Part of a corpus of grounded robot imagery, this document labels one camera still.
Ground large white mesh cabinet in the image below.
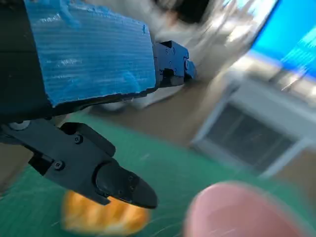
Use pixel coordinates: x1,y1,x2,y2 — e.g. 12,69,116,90
191,76,316,178

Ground blue computer screen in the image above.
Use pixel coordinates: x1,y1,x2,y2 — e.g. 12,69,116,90
249,0,316,72

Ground green cutting mat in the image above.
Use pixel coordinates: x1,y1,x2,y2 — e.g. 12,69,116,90
0,116,316,237

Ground long striped toy bread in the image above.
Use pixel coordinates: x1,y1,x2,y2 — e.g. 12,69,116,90
60,191,151,235

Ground left robot hand blue tape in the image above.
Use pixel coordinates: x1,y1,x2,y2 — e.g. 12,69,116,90
0,0,198,210

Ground pink bowl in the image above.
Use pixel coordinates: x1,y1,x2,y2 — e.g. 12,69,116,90
185,181,309,237

